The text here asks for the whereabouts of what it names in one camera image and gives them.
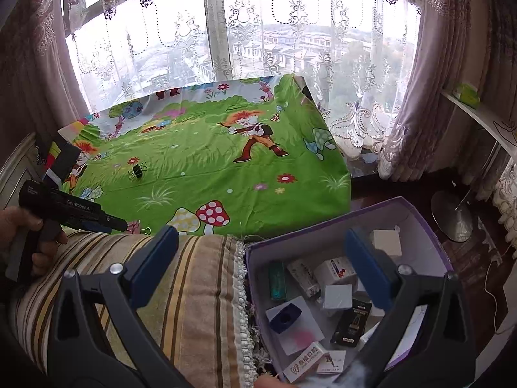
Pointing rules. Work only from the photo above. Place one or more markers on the green cartoon print tablecloth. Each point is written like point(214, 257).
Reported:
point(250, 157)

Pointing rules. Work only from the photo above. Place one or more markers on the mauve drape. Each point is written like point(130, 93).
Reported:
point(459, 41)
point(39, 90)

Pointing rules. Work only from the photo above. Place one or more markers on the silver cube box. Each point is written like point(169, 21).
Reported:
point(337, 297)

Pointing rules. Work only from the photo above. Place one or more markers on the striped beige sofa cover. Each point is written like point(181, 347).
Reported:
point(198, 314)

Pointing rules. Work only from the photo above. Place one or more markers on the blue sharpener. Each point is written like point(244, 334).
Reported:
point(293, 325)

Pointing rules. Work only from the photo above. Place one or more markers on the red text white box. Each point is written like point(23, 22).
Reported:
point(305, 362)

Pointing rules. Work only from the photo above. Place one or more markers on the black packet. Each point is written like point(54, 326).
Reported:
point(352, 324)

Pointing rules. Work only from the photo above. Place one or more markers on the white medicine box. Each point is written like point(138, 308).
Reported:
point(304, 277)

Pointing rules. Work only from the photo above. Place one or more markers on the person's left hand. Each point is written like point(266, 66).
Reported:
point(16, 224)

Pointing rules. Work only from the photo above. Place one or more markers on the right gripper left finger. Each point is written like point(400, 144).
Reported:
point(79, 352)

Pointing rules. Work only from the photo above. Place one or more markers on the black binder clip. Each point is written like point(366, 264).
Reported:
point(137, 171)

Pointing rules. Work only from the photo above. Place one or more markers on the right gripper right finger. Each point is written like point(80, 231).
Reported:
point(443, 352)

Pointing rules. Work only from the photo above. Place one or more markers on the white lace sheer curtain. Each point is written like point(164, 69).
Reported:
point(355, 55)

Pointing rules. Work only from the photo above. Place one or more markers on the mauve drape right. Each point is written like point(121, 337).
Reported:
point(459, 41)

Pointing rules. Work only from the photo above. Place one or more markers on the green lighter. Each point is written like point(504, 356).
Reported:
point(276, 279)

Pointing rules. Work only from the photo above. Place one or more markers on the mauve drape left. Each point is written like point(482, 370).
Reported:
point(39, 90)

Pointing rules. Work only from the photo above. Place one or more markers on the purple cardboard storage box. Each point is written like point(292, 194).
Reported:
point(421, 249)

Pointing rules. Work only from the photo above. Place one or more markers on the white glass side shelf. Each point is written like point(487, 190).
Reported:
point(503, 132)

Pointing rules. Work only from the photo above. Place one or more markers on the round metal stand base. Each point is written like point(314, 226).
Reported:
point(452, 217)

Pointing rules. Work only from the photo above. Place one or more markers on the cream carved cabinet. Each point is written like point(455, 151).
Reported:
point(19, 167)

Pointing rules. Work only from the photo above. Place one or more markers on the white square box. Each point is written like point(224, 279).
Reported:
point(387, 241)

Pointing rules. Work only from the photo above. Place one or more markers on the green tissue box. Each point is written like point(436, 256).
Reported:
point(467, 94)

